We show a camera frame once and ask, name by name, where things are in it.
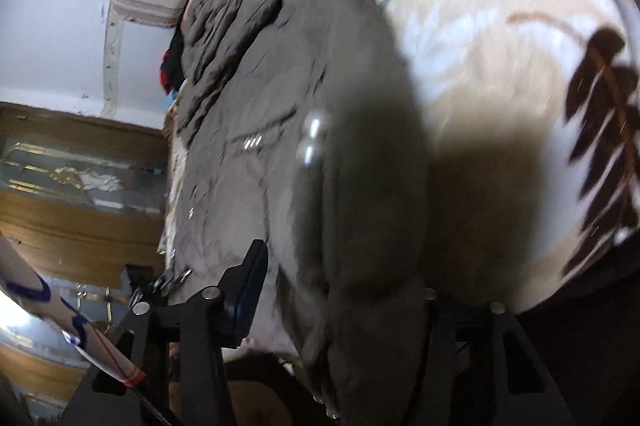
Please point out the grey-green quilted hooded jacket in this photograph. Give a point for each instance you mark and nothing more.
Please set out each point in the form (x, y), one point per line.
(300, 145)

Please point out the leaf print blanket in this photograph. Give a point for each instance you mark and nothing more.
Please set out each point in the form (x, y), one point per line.
(500, 55)

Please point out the wooden cabinet with glass door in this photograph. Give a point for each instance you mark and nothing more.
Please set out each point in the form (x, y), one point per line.
(75, 186)

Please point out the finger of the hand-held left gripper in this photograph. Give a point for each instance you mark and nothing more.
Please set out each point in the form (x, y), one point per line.
(137, 281)

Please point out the light blue cloth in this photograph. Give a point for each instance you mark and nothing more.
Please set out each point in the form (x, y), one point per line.
(173, 95)

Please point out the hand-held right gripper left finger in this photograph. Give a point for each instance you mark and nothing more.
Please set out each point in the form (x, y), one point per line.
(245, 301)

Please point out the black cloth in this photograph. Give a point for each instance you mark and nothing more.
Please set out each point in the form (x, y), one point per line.
(176, 55)

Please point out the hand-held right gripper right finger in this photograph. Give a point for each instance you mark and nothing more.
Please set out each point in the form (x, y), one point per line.
(492, 336)

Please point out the red cloth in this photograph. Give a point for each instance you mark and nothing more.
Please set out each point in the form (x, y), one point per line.
(164, 73)

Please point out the person's left forearm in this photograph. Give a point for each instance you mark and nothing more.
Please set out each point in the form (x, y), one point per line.
(50, 306)

